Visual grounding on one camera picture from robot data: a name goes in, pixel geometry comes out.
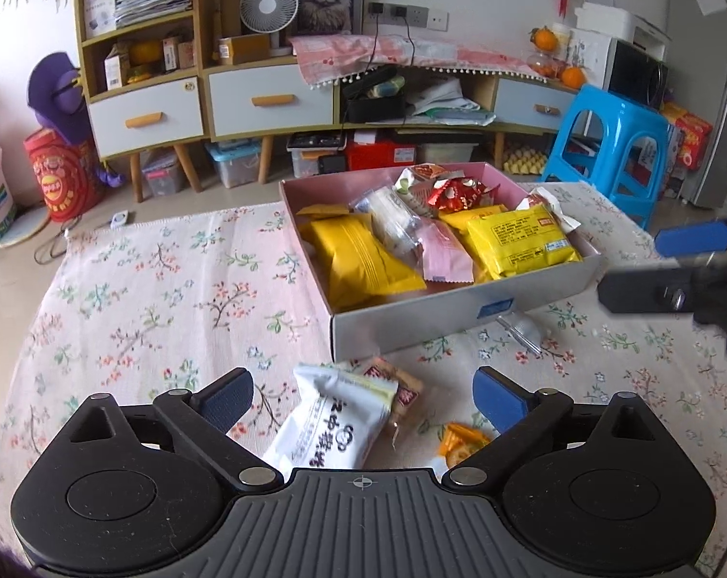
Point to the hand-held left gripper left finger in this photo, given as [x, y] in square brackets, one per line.
[228, 400]

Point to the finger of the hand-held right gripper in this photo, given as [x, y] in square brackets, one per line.
[640, 292]
[694, 238]

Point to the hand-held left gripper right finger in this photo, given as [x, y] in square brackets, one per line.
[499, 400]

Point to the grey cardboard snack box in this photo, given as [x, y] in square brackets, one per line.
[459, 319]

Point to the yellow labelled snack packet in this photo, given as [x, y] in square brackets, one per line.
[520, 241]

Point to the orange snack packet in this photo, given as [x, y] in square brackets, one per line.
[462, 445]

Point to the clear plastic wrapper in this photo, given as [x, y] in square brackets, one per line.
[520, 331]

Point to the brown red-label snack packet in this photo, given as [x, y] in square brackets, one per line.
[402, 394]

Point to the white black-print snack packet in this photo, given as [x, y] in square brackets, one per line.
[327, 421]

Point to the red yellow snack carton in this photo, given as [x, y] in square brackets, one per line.
[691, 135]

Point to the white red-print snack packet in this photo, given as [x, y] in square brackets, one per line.
[547, 208]

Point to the grey refrigerator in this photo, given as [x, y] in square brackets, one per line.
[706, 102]

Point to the blue plastic stool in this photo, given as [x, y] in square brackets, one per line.
[604, 126]

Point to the pink snack packet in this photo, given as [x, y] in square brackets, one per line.
[447, 253]

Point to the black microwave oven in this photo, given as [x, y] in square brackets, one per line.
[637, 75]

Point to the yellow egg tray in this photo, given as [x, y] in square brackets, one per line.
[524, 161]

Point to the plain yellow snack packet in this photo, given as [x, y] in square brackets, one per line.
[324, 212]
[357, 259]
[459, 220]

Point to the loose orange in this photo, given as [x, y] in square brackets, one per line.
[573, 76]

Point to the red snack packet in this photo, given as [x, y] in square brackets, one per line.
[456, 195]

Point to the small pale blue drawer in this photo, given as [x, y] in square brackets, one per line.
[535, 105]

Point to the small white floor device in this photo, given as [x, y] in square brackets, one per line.
[120, 220]

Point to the clear-wrapped white roll snack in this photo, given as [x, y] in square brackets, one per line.
[387, 220]

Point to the glass jar of oranges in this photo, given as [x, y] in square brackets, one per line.
[547, 63]

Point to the blue-lid clear storage box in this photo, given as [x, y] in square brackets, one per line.
[234, 165]

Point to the small clear storage box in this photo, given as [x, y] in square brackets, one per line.
[161, 174]

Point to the long clear storage box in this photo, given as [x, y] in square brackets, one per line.
[449, 153]

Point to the green white snack packet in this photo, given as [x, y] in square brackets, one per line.
[414, 177]

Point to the orange with leaves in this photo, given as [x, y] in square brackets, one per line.
[544, 39]

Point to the round white board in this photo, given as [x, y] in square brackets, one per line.
[23, 226]

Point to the red box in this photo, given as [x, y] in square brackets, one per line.
[381, 155]

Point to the white folded papers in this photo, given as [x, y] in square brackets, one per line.
[444, 102]

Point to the red yellow bag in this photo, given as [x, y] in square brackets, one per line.
[62, 177]

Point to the large pale blue drawer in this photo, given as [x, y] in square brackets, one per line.
[143, 117]
[270, 102]

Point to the pink cherry-print cloth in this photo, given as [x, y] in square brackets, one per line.
[447, 54]

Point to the black bag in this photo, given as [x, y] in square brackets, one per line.
[372, 102]

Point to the wooden cabinet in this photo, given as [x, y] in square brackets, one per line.
[249, 72]

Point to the group of small boxes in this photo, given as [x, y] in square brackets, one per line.
[152, 60]

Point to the brown cardboard box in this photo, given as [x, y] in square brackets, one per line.
[243, 49]

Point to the purple plush toy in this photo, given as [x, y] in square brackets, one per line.
[56, 93]

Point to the white desk fan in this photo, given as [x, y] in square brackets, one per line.
[269, 9]

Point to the stack of papers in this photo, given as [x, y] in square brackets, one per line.
[152, 3]

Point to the white box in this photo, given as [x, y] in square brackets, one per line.
[98, 12]

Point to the wall socket strip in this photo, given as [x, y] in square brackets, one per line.
[408, 15]

